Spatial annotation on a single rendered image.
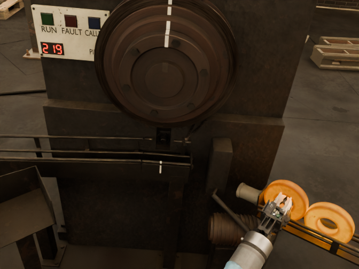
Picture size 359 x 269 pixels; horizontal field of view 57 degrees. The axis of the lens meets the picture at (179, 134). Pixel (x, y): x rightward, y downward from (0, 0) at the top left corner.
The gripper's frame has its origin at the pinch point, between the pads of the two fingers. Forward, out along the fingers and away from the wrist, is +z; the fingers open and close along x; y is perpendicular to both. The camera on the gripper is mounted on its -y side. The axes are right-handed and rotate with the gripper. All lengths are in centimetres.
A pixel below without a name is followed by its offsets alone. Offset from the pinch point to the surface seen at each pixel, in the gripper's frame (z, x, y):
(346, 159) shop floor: 129, -8, -114
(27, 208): -58, 74, 2
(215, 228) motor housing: -16.7, 19.4, -18.6
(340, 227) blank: -1.6, -18.6, 1.0
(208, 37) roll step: 6, 36, 50
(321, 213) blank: -1.1, -12.0, 2.5
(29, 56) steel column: 68, 321, -94
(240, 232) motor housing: -11.8, 10.8, -20.6
